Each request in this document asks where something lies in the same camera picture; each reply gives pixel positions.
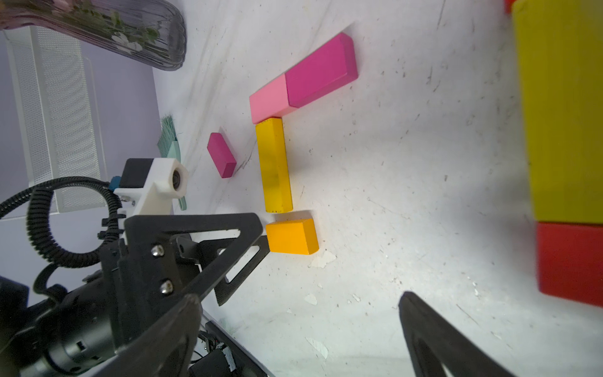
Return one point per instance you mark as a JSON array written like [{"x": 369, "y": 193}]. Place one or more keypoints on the orange block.
[{"x": 293, "y": 237}]

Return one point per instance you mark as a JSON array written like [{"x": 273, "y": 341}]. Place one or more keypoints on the lower white mesh shelf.
[{"x": 56, "y": 105}]

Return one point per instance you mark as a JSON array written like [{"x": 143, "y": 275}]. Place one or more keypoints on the red block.
[
  {"x": 508, "y": 4},
  {"x": 569, "y": 261}
]

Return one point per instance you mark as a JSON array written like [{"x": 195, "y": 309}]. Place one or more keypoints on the dark glass vase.
[{"x": 150, "y": 32}]

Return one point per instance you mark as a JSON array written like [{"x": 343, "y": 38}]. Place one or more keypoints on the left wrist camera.
[{"x": 151, "y": 185}]

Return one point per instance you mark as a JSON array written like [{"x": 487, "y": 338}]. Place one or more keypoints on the light pink block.
[{"x": 271, "y": 101}]

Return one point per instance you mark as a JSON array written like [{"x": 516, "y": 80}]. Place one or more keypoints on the yellow large block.
[{"x": 273, "y": 166}]

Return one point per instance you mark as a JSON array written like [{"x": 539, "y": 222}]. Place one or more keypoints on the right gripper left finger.
[{"x": 166, "y": 348}]

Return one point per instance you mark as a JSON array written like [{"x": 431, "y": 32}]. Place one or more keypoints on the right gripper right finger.
[{"x": 436, "y": 347}]

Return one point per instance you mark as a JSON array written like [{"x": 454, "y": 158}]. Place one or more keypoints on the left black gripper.
[{"x": 133, "y": 318}]

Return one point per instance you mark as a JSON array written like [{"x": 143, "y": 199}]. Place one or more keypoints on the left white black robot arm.
[{"x": 72, "y": 272}]

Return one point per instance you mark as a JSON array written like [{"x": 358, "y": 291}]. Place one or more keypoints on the magenta block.
[
  {"x": 325, "y": 70},
  {"x": 221, "y": 155}
]

